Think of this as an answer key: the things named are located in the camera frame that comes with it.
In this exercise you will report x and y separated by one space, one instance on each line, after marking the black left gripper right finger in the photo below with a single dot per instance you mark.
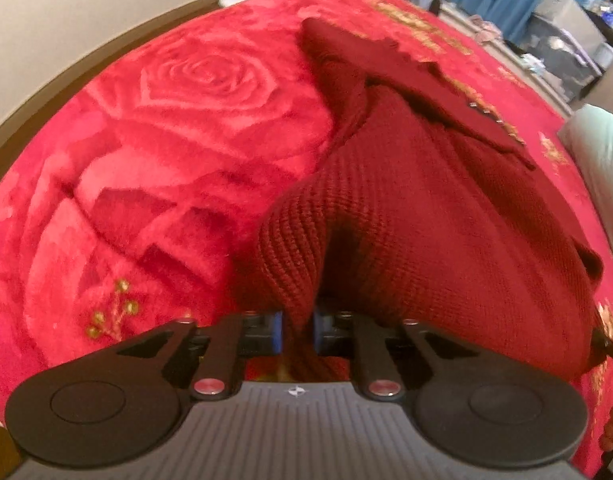
471 403

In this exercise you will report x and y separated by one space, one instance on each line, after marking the dark red knitted sweater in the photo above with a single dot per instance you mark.
426 207

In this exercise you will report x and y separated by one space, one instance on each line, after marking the pale green pillow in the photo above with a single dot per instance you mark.
588 137

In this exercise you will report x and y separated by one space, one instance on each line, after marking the grey storage box stack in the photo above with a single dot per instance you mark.
564 38

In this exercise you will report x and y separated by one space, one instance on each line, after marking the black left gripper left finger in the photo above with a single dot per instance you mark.
122 402

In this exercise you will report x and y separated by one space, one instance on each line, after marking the red rose pattern blanket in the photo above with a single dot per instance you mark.
141 199

